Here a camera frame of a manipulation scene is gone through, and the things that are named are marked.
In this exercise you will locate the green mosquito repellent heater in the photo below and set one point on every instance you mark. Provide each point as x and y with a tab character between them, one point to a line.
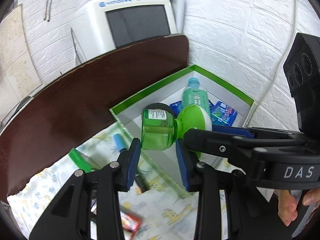
160	132

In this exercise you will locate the red card box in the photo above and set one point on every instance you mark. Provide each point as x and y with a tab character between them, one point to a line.
130	222

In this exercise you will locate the white wall tube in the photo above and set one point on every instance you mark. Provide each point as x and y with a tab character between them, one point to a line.
277	73

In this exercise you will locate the giraffe printed blanket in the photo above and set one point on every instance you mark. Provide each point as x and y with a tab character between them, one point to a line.
175	212

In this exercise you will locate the green water bottle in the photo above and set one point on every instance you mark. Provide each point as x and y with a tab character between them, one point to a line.
195	97

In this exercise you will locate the blue box with picture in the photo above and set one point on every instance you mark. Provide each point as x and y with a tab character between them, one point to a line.
223	115

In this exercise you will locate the white water purifier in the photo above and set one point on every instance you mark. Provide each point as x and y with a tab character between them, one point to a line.
95	30

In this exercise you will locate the green cardboard box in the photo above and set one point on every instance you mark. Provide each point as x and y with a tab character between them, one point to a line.
160	90

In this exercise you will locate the dark blue medicine box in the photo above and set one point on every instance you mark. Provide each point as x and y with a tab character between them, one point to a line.
177	105

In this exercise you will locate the beige marble panel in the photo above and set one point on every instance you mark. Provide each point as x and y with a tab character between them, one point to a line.
15	55

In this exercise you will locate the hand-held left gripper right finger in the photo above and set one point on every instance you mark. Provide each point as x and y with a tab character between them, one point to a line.
181	165

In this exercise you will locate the person's right hand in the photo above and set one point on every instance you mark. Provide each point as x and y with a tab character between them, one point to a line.
287	205

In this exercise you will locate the black tape roll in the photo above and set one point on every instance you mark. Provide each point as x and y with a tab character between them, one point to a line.
163	106

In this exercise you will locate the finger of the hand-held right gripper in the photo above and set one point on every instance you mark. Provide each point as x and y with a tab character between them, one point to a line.
212	142
232	130

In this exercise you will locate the brown wooden headboard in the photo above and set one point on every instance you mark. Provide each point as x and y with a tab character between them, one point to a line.
75	92

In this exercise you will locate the small green carton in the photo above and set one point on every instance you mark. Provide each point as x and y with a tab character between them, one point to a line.
80	160

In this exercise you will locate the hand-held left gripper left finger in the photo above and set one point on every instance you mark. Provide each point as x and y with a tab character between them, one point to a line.
133	165

